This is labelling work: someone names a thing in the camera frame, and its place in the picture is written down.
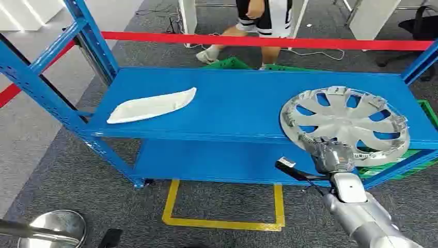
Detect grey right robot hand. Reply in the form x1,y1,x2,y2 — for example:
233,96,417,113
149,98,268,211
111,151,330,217
300,134,356,175

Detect silver plastic wheel hubcap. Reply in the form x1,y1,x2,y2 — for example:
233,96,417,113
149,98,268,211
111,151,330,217
279,85,411,168

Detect green plastic crate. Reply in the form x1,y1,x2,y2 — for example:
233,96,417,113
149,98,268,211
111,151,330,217
356,99,438,181
201,56,322,72

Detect blue metal shelf rack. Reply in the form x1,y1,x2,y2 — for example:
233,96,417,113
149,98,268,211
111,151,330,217
0,0,438,191

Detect red barrier belt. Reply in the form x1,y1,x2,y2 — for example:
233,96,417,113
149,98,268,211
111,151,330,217
101,31,434,52
0,40,76,108

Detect white desk panel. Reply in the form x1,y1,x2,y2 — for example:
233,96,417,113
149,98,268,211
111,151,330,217
348,0,402,41
178,0,198,35

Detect person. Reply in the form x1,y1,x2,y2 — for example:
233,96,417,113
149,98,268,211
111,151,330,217
195,0,295,71

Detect black office chair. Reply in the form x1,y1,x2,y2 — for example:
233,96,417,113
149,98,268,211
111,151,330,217
376,6,438,82

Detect white curved plastic panel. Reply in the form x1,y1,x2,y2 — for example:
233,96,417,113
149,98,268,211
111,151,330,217
106,87,197,125

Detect grey stanchion pole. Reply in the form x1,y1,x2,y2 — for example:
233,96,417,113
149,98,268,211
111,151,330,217
75,33,112,86

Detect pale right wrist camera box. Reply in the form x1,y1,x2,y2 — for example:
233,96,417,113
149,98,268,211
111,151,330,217
331,172,368,204

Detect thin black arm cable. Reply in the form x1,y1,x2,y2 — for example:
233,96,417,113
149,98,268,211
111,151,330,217
304,174,334,198

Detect black bracket with silver label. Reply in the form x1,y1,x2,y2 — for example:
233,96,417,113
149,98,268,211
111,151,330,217
274,157,331,182

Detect white floor cable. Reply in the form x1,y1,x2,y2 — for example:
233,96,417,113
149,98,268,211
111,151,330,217
280,48,345,62

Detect black floor cables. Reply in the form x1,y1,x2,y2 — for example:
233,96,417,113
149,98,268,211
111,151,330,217
135,4,179,34

